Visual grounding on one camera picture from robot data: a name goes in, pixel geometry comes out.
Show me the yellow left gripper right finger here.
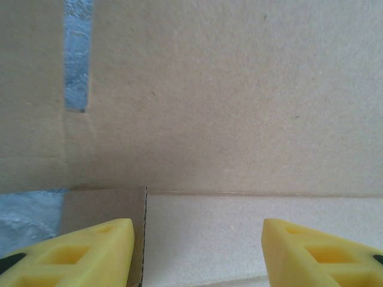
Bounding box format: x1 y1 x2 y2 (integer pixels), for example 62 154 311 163
261 218 383 287

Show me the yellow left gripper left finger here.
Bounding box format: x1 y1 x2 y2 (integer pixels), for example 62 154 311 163
0 218 135 287

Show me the brown cardboard box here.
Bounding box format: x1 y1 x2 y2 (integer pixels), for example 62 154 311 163
0 0 383 287

